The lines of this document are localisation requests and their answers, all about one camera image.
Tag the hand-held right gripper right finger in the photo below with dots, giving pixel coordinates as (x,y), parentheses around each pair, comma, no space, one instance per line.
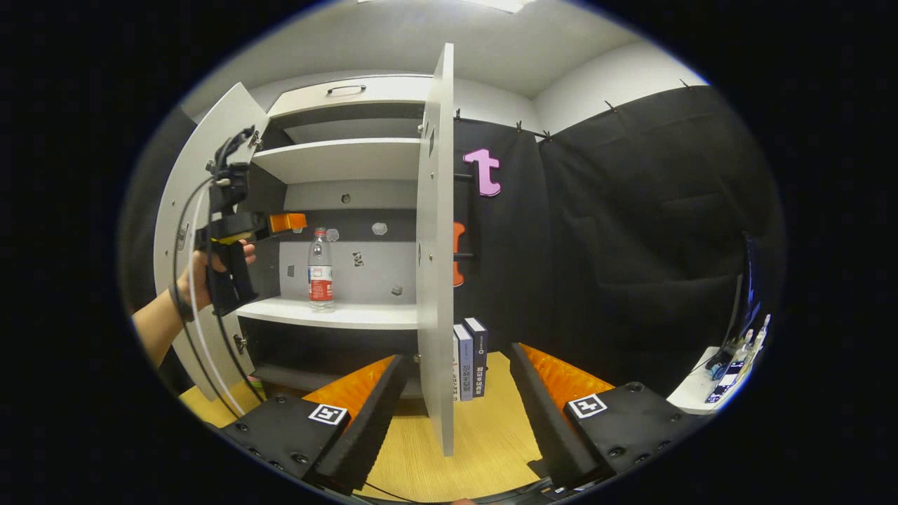
(547,428)

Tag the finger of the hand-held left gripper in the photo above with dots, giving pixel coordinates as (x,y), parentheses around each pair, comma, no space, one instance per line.
(287,222)

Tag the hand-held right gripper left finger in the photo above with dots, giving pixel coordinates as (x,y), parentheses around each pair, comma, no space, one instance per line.
(372,428)

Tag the clear plastic bottle red label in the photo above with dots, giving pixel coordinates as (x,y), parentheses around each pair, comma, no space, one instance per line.
(321,280)

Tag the white cabinet door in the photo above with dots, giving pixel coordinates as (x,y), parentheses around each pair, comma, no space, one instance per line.
(179,182)
(436,245)

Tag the white cabinet shelf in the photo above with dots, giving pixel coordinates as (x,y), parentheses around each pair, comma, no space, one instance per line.
(351,315)
(337,161)

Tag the black wristband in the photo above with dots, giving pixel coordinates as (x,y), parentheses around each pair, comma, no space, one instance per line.
(179,305)

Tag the white book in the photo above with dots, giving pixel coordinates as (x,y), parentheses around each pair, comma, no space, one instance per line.
(455,372)

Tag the light blue book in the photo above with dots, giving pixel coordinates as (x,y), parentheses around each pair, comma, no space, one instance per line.
(464,365)

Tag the white side table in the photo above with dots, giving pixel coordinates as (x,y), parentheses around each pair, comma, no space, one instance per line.
(691,393)

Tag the white cabinet drawer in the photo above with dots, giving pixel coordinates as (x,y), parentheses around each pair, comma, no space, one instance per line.
(393,95)

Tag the dark monitor screen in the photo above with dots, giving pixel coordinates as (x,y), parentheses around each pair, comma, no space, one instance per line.
(749,294)

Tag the white cabinet with dark frame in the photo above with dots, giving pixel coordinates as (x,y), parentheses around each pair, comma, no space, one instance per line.
(379,196)

